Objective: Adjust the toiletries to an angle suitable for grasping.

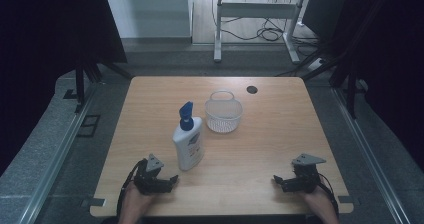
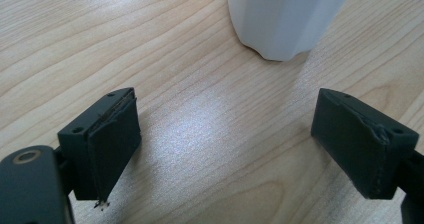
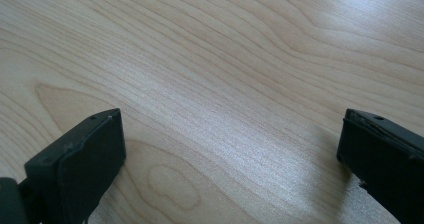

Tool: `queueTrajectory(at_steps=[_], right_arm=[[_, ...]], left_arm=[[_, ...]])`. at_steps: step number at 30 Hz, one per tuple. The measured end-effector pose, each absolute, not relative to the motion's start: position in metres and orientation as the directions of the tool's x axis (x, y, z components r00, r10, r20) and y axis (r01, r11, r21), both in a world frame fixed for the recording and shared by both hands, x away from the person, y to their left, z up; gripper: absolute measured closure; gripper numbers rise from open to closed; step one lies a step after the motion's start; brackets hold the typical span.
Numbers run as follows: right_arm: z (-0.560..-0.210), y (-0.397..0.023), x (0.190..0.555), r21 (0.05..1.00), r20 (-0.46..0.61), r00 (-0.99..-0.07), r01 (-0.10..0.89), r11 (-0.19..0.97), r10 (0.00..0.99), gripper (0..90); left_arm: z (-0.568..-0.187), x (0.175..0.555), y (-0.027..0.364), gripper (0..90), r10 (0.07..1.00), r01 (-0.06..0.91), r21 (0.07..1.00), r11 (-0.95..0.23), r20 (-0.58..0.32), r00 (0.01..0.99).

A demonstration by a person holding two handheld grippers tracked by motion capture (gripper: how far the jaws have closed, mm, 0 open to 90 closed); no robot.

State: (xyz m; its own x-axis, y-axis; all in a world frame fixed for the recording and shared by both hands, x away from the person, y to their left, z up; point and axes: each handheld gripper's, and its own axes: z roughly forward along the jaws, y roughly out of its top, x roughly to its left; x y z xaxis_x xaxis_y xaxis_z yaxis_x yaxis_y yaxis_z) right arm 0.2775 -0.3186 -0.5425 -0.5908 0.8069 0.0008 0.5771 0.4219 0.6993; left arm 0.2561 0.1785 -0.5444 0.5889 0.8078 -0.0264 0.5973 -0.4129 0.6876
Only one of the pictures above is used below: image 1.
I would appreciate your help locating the white desk frame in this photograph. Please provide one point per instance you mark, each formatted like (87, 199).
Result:
(256, 10)

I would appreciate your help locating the person's left hand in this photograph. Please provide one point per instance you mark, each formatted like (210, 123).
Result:
(135, 199)

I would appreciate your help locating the white bottle with blue pump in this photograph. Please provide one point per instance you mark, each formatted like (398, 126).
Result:
(188, 140)

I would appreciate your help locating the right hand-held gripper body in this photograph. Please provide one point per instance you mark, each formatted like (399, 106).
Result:
(305, 179)

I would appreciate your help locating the clear plastic basket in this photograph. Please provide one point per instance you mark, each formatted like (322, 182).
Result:
(222, 115)

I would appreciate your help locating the grey table bracket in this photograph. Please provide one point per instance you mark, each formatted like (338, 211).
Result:
(93, 202)

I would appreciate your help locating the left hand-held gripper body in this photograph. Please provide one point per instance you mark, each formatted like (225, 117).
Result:
(150, 180)

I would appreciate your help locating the aluminium rail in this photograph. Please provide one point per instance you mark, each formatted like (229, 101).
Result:
(56, 157)
(373, 164)

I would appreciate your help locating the black metal stand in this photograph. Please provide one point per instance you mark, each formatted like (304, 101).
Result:
(80, 84)
(350, 90)

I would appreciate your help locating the person's right hand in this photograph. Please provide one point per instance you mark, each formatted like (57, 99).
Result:
(318, 200)

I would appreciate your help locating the white power strip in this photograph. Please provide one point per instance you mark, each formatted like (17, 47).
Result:
(316, 64)

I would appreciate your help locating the black round table grommet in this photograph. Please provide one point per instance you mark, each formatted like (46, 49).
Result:
(252, 89)

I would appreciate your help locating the black curtain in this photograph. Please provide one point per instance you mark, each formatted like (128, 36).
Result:
(396, 67)
(50, 50)

